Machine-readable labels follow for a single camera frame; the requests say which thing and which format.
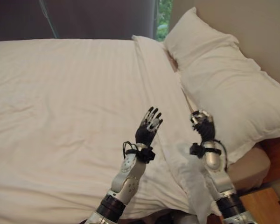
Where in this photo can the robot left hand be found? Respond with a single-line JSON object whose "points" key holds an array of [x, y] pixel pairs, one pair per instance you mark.
{"points": [[144, 135]]}

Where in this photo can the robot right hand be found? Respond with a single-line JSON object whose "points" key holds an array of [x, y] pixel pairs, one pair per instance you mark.
{"points": [[207, 129]]}

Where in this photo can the white striped duvet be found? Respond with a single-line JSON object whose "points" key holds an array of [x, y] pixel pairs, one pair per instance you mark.
{"points": [[60, 105]]}

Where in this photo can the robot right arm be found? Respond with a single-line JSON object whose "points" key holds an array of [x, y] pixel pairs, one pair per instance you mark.
{"points": [[221, 182]]}

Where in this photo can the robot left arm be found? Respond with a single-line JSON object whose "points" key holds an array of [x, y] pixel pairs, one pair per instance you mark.
{"points": [[128, 177]]}

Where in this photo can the beige fitted bed sheet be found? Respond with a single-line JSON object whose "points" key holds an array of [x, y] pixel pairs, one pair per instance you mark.
{"points": [[247, 168]]}

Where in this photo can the white pillow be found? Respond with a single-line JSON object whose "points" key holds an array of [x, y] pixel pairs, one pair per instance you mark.
{"points": [[224, 81]]}

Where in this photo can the wooden nightstand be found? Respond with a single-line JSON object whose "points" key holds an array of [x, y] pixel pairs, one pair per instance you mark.
{"points": [[259, 206]]}

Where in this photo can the beige upholstered headboard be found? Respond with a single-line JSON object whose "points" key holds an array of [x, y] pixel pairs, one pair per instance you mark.
{"points": [[259, 30]]}

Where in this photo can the window with green view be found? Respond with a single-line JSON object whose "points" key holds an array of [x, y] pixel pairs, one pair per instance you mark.
{"points": [[163, 18]]}

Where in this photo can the dark grey curtain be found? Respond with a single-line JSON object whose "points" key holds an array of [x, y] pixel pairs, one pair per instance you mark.
{"points": [[95, 18]]}

